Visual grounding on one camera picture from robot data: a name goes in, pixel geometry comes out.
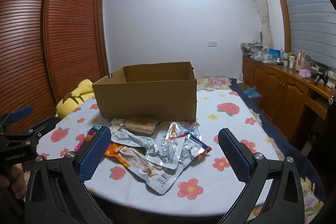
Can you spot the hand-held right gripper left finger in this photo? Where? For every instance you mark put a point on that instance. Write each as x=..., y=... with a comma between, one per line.
x=94, y=154

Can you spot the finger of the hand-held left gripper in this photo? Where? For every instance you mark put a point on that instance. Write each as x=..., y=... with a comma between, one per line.
x=44, y=125
x=22, y=111

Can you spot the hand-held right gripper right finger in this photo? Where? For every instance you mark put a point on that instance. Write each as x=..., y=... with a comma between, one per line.
x=233, y=157

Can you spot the brown cardboard box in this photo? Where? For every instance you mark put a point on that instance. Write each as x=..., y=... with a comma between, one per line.
x=147, y=98

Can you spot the person's left hand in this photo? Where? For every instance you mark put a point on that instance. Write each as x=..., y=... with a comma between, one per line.
x=17, y=182

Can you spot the red blue snack packet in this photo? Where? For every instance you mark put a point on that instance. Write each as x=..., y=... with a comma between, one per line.
x=88, y=138

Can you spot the blue striped silver snack packet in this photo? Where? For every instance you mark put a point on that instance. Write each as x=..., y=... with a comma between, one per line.
x=193, y=142

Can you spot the yellow plush toy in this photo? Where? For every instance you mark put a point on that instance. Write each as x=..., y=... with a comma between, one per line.
x=76, y=94

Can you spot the clear orange snack packet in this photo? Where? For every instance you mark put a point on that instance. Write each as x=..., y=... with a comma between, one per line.
x=141, y=169

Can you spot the strawberry flower print tablecloth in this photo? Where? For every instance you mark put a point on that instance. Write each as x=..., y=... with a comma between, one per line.
x=204, y=113

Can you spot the clear bread packet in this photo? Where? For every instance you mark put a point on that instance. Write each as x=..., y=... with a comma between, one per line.
x=141, y=126

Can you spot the silver orange print snack packet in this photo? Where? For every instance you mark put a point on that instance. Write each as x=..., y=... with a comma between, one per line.
x=178, y=130

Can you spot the teal crumpled bag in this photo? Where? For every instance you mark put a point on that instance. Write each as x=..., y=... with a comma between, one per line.
x=250, y=91

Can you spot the large silver snack packet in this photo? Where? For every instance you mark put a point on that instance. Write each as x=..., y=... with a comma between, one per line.
x=162, y=151

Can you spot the floral bed blanket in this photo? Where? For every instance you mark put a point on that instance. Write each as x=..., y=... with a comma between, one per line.
x=215, y=81

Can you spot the wooden sideboard cabinet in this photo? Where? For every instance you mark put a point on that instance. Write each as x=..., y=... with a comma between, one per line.
x=288, y=92

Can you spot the brown louvered wooden wardrobe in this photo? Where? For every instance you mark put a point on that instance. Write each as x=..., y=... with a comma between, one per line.
x=65, y=29

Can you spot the white bottles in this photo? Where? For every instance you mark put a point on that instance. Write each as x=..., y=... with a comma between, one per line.
x=288, y=61

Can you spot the purple face mask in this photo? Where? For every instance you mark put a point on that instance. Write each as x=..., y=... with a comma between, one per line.
x=305, y=73

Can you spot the pile of patterned cloth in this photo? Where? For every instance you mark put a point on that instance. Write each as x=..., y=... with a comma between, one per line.
x=252, y=47

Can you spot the blue small boxes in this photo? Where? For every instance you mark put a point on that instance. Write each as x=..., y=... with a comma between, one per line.
x=274, y=52

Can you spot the pink bottle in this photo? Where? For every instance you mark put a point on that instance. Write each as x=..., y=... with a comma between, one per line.
x=302, y=60

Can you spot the black toy figure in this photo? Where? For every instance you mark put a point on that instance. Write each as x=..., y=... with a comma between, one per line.
x=321, y=74

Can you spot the cream lace curtain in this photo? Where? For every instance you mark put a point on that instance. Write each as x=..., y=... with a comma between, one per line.
x=262, y=8

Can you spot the window with grey blinds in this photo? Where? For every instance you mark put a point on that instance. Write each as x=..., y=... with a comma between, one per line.
x=307, y=16

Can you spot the white wall socket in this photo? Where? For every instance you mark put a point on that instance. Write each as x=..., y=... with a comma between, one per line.
x=212, y=43

